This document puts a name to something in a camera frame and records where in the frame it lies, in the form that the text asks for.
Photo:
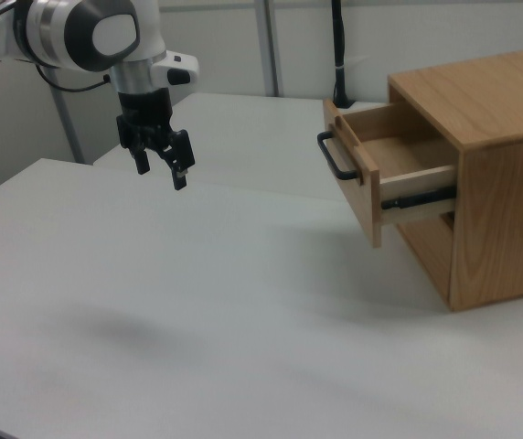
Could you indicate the wooden drawer cabinet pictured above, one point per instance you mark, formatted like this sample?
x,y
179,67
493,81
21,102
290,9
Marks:
x,y
504,151

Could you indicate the thin grey metal frame post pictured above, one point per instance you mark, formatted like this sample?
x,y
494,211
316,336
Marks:
x,y
67,123

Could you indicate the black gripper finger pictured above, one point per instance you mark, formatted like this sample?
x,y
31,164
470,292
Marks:
x,y
141,162
180,160

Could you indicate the white tie on pole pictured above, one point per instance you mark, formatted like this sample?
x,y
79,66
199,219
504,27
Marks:
x,y
340,67

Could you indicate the wooden drawer with slot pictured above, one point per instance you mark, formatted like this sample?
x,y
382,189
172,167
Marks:
x,y
428,247

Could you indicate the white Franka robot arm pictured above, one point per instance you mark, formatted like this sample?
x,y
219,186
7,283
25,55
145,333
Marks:
x,y
60,32

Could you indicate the black drawer slide rail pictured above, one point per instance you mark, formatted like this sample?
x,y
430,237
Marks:
x,y
419,198

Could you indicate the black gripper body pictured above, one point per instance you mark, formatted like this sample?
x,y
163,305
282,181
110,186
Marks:
x,y
145,109

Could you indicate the black camera pole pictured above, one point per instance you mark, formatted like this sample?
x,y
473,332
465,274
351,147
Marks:
x,y
339,46

